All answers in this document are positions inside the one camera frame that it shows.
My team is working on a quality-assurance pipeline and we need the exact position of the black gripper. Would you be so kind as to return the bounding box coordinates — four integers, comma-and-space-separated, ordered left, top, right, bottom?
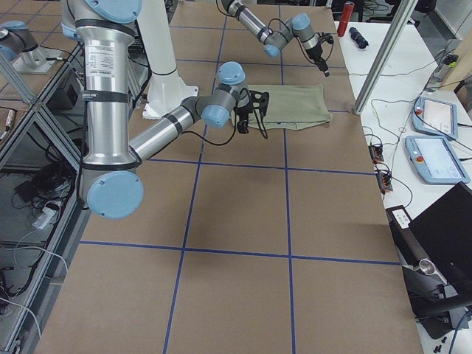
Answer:
235, 97, 254, 134
308, 46, 330, 77

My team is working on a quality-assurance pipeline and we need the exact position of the olive green long-sleeve shirt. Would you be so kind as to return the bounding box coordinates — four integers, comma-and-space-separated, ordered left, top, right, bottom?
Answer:
249, 85, 333, 131

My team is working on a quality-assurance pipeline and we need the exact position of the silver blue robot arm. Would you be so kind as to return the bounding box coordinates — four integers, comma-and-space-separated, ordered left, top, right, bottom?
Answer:
215, 1, 334, 77
61, 1, 252, 219

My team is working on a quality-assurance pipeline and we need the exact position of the folded dark blue umbrella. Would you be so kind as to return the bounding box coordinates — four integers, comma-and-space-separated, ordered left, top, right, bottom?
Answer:
349, 27, 369, 49

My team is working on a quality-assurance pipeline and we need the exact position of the red cylinder tube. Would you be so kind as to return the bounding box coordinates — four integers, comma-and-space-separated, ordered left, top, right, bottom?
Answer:
337, 1, 355, 37

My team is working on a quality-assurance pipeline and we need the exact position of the far blue teach pendant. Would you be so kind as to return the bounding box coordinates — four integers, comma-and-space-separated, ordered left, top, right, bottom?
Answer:
412, 97, 458, 140

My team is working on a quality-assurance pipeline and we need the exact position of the blue teach pendant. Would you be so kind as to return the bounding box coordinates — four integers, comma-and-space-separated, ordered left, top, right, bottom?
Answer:
412, 97, 458, 140
405, 136, 471, 185

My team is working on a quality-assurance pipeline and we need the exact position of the near blue teach pendant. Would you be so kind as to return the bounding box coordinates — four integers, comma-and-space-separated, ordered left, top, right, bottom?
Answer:
405, 136, 471, 185

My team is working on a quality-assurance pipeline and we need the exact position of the black laptop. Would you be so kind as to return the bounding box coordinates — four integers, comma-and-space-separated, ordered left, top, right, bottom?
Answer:
386, 182, 471, 288

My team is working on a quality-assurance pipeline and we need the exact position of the white power strip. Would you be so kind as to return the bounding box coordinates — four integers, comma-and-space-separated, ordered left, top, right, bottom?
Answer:
32, 204, 59, 229

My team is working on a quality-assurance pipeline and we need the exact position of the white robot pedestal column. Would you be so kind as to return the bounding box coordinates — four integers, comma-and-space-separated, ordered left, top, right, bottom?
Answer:
137, 0, 198, 119

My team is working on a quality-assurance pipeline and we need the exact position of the aluminium frame rack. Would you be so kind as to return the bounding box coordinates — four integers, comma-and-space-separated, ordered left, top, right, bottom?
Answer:
1, 45, 89, 353

